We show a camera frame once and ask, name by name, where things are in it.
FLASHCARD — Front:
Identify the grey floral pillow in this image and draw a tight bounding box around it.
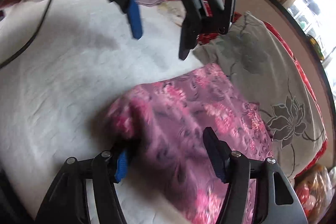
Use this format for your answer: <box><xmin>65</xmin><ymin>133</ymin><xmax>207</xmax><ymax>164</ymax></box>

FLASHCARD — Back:
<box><xmin>192</xmin><ymin>11</ymin><xmax>326</xmax><ymax>179</ymax></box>

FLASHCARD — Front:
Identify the purple pink floral garment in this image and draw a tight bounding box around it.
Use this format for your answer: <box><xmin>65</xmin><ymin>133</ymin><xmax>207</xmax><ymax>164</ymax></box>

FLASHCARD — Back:
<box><xmin>106</xmin><ymin>64</ymin><xmax>272</xmax><ymax>223</ymax></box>

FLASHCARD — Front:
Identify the clear bag of toys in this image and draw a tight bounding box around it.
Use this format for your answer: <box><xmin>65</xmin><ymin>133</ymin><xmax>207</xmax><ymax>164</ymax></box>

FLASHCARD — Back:
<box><xmin>294</xmin><ymin>164</ymin><xmax>335</xmax><ymax>223</ymax></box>

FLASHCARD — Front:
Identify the black cable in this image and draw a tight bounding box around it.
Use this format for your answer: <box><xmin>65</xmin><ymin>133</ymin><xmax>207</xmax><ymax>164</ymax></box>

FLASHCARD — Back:
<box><xmin>0</xmin><ymin>0</ymin><xmax>63</xmax><ymax>69</ymax></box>

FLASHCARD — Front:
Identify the white quilted mattress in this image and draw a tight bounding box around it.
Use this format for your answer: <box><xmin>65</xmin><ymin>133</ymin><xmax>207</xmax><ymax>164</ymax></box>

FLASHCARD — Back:
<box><xmin>1</xmin><ymin>0</ymin><xmax>201</xmax><ymax>216</ymax></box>

